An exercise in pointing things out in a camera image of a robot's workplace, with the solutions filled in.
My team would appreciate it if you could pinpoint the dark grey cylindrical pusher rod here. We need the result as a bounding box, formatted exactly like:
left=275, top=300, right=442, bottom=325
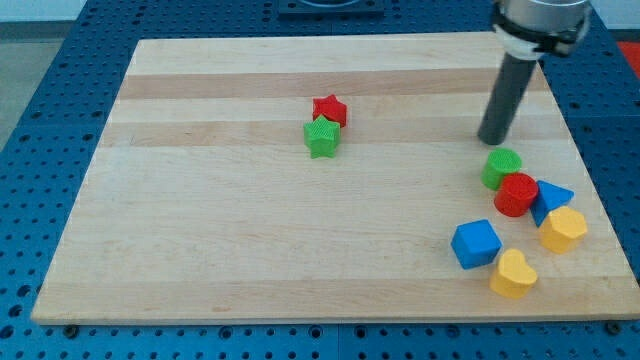
left=477, top=53, right=536, bottom=145

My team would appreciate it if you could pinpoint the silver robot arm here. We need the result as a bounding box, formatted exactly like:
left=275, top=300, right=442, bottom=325
left=477, top=0, right=592, bottom=145

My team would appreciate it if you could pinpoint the yellow hexagon block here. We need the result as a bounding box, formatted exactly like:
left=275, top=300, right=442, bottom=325
left=539, top=206, right=588, bottom=254

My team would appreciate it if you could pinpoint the green cylinder block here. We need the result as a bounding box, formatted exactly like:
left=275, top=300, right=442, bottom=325
left=481, top=148, right=522, bottom=190

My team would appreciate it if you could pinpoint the red cylinder block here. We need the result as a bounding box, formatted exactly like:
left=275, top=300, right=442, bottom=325
left=494, top=172, right=539, bottom=217

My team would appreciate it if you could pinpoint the blue triangle block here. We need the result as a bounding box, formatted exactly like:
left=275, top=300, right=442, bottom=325
left=530, top=180, right=575, bottom=227

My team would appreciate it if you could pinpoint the blue cube block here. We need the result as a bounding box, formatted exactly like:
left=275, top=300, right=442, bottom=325
left=451, top=219, right=503, bottom=270

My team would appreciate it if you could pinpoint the red star block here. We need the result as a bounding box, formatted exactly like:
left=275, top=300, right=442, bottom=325
left=312, top=94, right=348, bottom=128

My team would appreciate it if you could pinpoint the green star block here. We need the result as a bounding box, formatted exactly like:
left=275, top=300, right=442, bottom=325
left=303, top=115, right=341, bottom=159

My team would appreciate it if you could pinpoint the yellow heart block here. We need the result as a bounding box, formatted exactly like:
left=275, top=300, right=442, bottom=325
left=489, top=248, right=538, bottom=299

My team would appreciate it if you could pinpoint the wooden board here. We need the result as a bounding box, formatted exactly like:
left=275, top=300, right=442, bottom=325
left=32, top=32, right=639, bottom=325

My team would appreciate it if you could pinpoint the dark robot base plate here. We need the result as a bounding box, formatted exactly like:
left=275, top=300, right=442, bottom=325
left=274, top=0, right=385, bottom=17

